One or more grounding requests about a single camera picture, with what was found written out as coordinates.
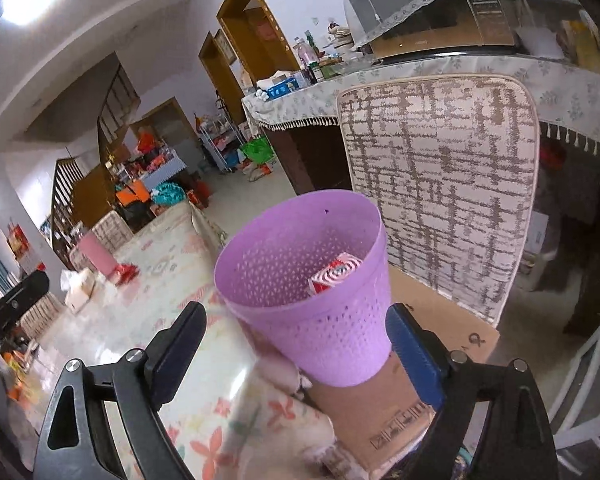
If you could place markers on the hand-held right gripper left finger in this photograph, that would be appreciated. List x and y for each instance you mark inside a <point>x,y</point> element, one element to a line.
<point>177,355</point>

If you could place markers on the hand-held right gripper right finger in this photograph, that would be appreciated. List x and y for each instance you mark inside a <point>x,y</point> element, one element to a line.
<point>412,355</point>

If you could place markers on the purple plastic basket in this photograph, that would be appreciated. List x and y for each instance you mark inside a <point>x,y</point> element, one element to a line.
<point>330,340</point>

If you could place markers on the red spiral print box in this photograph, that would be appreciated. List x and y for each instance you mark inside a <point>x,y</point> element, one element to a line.
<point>332,275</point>

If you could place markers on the beige patterned chair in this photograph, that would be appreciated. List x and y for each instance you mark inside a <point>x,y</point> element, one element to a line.
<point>112,230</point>
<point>42,315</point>

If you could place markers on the brown cardboard box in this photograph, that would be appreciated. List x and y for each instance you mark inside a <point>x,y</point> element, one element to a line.
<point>379,420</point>

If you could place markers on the pink insulated bottle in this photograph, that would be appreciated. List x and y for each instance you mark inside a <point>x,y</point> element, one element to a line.
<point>97,255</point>

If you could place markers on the red crumpled wrapper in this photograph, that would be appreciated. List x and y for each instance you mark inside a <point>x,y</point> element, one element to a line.
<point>126,272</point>

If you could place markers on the white fleece clothing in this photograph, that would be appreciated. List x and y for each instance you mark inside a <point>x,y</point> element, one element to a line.
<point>280,375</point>

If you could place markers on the wooden staircase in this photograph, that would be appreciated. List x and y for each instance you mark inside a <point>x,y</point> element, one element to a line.
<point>75,195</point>

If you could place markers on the patterned chair backrest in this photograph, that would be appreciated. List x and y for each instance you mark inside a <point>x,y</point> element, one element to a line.
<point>439,185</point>

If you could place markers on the cluttered side table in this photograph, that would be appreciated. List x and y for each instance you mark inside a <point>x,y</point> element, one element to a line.
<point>150,185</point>

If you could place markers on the metal shelf rack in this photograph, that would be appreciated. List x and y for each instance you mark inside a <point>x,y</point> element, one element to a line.
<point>220,145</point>

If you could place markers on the green bag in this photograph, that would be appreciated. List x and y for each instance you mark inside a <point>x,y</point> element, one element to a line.
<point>257,152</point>

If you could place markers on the sideboard with floral cloth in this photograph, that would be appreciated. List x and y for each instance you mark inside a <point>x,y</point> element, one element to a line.
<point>305,105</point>

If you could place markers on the blue cardboard box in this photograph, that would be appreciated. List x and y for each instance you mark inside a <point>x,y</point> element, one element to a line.
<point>280,85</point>

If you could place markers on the microwave oven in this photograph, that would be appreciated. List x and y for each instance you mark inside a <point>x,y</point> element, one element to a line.
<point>484,15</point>

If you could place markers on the red wall calendar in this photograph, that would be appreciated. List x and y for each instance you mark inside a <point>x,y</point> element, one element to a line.
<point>19,242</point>

